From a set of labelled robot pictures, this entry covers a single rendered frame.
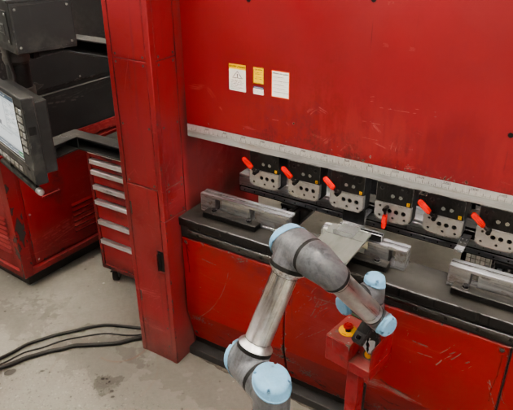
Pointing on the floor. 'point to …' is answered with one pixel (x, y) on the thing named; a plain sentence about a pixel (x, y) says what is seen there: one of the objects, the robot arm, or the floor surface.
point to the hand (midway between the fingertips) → (368, 352)
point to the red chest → (111, 212)
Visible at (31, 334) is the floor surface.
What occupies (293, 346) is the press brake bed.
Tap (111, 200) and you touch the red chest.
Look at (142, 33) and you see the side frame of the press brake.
